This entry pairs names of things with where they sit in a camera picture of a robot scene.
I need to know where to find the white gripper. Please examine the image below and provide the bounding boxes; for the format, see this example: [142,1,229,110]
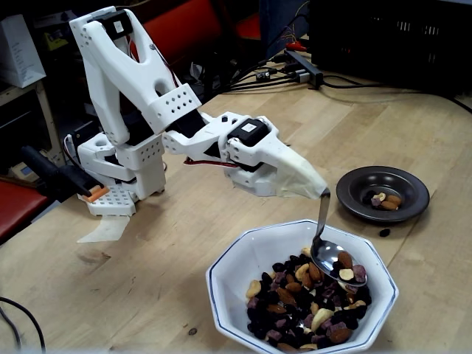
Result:
[221,116,296,196]

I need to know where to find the white octagonal bowl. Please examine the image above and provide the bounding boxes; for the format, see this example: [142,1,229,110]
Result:
[205,219,400,351]

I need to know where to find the black curved cable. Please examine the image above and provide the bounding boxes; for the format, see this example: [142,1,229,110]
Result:
[0,296,47,354]

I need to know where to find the small nut serving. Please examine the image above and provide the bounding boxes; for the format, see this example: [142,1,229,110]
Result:
[363,190,403,212]

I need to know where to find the wooden shelf frame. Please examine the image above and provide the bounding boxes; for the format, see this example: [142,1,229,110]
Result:
[0,79,66,167]

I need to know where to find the red chair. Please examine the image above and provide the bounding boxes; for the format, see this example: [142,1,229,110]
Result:
[142,0,222,73]

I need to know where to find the large black device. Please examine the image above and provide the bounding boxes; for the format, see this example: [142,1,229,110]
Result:
[308,0,472,94]

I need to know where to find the trail mix pile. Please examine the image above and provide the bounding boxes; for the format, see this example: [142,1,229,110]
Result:
[246,246,372,353]

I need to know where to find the dark brown plate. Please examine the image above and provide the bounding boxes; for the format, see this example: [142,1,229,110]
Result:
[335,165,431,223]

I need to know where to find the metal spoon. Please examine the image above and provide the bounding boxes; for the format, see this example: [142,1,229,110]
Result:
[310,187,369,288]

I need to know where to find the scooped nuts and fruit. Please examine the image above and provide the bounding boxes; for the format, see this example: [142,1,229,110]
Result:
[331,251,368,285]

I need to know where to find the white carton box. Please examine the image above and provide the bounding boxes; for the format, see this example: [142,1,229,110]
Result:
[0,13,47,89]

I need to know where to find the red padded seat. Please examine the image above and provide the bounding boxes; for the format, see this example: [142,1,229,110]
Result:
[0,179,49,240]

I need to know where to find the black USB cable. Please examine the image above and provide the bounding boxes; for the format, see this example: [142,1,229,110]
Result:
[223,63,298,91]
[228,54,288,86]

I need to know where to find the beige device blue label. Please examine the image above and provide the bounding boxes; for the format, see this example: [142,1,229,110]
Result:
[7,161,40,182]

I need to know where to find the yellow green small device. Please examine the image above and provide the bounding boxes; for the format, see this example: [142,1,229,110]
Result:
[43,29,71,52]

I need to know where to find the thick black cable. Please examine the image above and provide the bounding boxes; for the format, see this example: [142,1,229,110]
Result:
[319,75,472,114]

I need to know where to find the dark blue panel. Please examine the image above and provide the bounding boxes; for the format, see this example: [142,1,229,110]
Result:
[257,0,311,60]

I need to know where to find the grey USB hub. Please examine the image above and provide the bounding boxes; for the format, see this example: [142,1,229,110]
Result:
[284,49,325,90]

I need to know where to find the beige tape wrap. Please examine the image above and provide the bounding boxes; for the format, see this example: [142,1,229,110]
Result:
[278,147,330,201]

